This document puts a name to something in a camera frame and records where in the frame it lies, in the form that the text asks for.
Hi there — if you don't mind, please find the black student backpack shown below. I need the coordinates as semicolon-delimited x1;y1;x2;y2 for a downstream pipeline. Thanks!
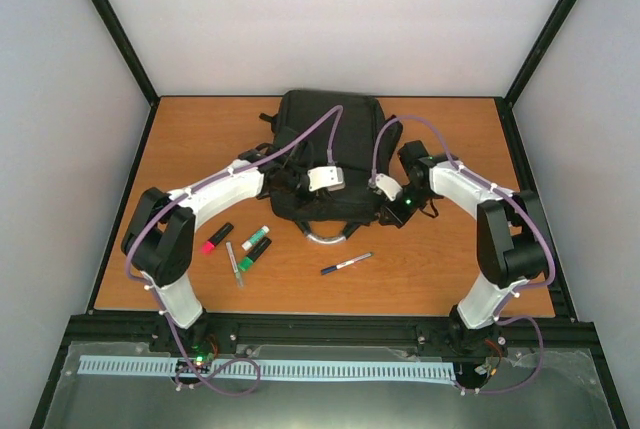
257;89;403;240

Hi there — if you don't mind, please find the blue white pen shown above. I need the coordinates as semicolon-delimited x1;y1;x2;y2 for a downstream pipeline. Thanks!
320;252;374;276

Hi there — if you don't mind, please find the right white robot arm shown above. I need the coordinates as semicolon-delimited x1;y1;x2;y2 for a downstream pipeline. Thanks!
369;141;554;354

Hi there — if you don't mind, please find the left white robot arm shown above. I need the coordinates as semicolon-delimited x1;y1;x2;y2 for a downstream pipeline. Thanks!
121;143;296;352

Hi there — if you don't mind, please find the white green glue stick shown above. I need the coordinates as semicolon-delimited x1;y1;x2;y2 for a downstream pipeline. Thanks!
241;225;270;252

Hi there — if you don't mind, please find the pink highlighter marker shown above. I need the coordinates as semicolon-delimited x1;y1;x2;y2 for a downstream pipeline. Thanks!
201;222;234;254

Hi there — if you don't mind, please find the clear silver pen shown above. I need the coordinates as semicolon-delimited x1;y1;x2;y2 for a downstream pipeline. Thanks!
225;241;244;288

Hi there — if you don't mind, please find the green highlighter marker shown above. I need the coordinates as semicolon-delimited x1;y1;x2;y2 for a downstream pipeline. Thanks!
238;237;272;272

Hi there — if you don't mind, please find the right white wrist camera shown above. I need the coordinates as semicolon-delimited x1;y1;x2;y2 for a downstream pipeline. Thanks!
369;173;403;201

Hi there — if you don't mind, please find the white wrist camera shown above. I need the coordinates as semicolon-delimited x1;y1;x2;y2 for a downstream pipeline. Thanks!
369;173;403;201
307;165;346;192

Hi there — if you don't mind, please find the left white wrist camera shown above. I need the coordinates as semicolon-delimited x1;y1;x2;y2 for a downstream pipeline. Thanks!
307;165;346;192

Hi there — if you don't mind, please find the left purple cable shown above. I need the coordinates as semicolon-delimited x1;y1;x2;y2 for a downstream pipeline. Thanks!
123;105;345;394

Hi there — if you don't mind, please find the purple cable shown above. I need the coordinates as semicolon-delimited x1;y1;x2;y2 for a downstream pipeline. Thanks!
368;115;557;396
123;105;345;394

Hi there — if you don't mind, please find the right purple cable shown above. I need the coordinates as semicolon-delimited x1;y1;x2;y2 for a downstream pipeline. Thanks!
368;115;557;396

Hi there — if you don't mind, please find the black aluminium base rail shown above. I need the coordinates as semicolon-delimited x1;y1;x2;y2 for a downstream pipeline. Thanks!
64;312;599;356

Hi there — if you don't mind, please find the light blue cable duct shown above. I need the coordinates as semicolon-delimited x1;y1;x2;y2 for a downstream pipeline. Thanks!
77;355;456;384

